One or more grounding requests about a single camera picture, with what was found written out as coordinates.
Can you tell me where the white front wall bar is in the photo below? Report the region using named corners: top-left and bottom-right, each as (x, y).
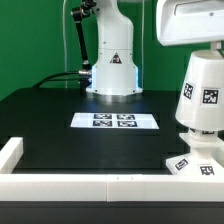
top-left (0, 174), bottom-right (224, 202)

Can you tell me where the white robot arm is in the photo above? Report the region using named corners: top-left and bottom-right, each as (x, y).
top-left (87, 0), bottom-right (224, 102)

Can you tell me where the white left wall bar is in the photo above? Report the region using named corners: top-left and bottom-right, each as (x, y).
top-left (0, 137), bottom-right (23, 174)

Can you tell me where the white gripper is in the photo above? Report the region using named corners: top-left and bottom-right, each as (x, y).
top-left (156, 0), bottom-right (224, 51)

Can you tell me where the white lamp base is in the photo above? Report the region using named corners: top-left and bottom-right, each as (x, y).
top-left (166, 131), bottom-right (224, 176)

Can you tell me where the white marker sheet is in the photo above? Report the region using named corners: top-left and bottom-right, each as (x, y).
top-left (71, 113), bottom-right (159, 130)

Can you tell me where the white lamp bulb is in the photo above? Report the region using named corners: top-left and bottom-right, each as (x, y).
top-left (189, 128), bottom-right (218, 137)

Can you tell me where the white cable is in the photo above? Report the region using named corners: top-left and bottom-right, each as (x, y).
top-left (61, 0), bottom-right (69, 89)

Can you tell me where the white lamp shade cone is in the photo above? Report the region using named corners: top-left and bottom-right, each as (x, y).
top-left (175, 50), bottom-right (224, 131)

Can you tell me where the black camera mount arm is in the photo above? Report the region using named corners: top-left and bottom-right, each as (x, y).
top-left (71, 0), bottom-right (97, 70)

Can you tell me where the black cable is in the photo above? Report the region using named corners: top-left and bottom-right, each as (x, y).
top-left (33, 70), bottom-right (93, 89)

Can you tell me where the white wall bar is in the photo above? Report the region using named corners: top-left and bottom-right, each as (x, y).
top-left (0, 174), bottom-right (224, 202)
top-left (0, 137), bottom-right (23, 174)

